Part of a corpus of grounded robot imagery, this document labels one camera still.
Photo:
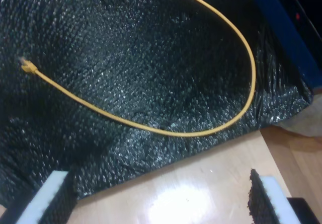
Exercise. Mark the black bubble wrap mat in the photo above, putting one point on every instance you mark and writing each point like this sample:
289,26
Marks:
125,58

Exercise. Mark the blue rack base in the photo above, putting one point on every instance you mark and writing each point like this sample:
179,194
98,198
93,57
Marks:
289,32

